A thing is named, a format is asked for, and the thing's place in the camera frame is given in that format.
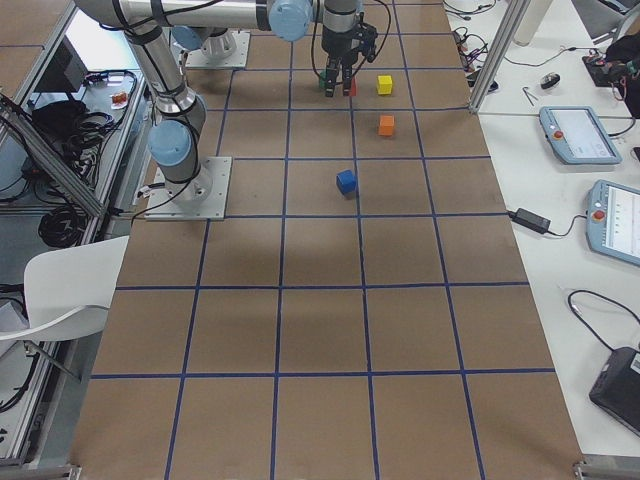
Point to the blue wooden block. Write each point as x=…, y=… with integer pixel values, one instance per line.
x=346, y=182

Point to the white chair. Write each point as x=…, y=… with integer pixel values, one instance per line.
x=68, y=292

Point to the yellow wooden block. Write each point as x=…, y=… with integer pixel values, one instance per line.
x=384, y=85

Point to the upper teach pendant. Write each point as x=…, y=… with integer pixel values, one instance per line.
x=577, y=137

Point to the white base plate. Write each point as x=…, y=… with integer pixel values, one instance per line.
x=227, y=51
x=204, y=198

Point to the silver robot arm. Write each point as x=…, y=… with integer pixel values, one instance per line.
x=173, y=142

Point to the black power adapter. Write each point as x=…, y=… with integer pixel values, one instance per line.
x=530, y=220

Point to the black laptop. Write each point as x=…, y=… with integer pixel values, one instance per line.
x=616, y=389

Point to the lower teach pendant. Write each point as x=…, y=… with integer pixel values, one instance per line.
x=612, y=227

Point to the orange wooden block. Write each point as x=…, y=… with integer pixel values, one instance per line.
x=386, y=125

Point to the teach pendant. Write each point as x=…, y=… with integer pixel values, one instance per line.
x=577, y=137
x=612, y=227

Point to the aluminium frame post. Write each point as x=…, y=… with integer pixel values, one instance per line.
x=497, y=51

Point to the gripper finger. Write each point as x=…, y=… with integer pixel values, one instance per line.
x=347, y=76
x=332, y=71

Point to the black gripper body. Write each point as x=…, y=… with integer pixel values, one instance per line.
x=336, y=47

